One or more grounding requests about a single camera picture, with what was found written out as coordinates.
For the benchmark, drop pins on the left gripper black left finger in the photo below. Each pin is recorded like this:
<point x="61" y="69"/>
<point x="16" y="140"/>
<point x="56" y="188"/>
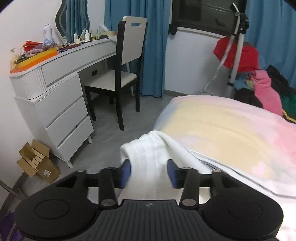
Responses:
<point x="111" y="179"/>

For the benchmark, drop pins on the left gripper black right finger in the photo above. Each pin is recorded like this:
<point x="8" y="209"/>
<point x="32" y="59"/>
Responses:
<point x="186" y="179"/>

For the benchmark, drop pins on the white knit garment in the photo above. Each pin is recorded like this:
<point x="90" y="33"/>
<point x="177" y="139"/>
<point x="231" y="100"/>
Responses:
<point x="148" y="155"/>

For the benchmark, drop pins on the pastel pink bed sheet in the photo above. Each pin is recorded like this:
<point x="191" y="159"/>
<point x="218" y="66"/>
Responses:
<point x="251" y="141"/>

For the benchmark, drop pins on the brown cardboard box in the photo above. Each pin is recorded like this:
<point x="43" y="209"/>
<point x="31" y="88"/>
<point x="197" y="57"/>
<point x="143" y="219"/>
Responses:
<point x="35" y="161"/>

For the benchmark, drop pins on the black garment pile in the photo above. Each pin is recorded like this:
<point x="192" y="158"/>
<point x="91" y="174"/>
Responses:
<point x="244" y="90"/>

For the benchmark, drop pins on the white dressing table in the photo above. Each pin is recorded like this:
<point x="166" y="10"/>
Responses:
<point x="50" y="98"/>

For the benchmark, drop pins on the blue curtain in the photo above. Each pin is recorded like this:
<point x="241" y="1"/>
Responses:
<point x="154" y="59"/>

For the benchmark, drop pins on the pink garment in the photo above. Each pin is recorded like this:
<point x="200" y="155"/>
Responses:
<point x="268" y="97"/>

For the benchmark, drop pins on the yellow garment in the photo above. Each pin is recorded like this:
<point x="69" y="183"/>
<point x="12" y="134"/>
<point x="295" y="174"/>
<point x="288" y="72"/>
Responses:
<point x="287" y="117"/>

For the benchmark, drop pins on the green garment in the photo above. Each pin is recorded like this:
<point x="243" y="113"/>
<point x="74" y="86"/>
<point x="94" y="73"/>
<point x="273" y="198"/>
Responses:
<point x="289" y="105"/>

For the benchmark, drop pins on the orange tray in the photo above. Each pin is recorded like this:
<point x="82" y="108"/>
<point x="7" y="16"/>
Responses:
<point x="32" y="61"/>

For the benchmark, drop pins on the white black dining chair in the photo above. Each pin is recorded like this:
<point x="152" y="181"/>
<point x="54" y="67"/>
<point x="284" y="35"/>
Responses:
<point x="127" y="69"/>

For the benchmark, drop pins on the dark window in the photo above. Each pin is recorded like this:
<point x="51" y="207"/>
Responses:
<point x="205" y="15"/>

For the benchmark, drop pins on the wavy frame mirror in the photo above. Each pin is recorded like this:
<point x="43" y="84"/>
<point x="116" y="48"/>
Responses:
<point x="72" y="18"/>

